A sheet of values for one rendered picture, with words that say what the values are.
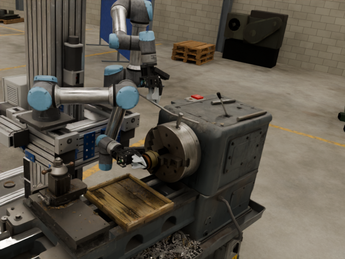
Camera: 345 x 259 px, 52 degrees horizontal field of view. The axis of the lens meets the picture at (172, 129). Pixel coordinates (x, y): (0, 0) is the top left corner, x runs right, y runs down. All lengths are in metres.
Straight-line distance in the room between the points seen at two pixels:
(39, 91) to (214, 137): 0.88
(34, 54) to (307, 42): 10.15
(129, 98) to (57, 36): 0.61
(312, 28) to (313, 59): 0.94
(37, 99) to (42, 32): 0.50
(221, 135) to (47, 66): 1.08
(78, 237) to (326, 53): 10.76
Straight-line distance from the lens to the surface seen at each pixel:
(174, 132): 1.78
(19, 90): 2.39
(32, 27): 2.26
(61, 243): 1.55
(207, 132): 1.85
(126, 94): 1.77
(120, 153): 1.77
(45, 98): 1.80
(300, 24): 11.75
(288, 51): 11.85
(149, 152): 1.79
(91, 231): 1.50
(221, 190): 2.07
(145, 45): 1.75
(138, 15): 2.18
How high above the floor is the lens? 1.92
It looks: 22 degrees down
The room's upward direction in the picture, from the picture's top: 8 degrees clockwise
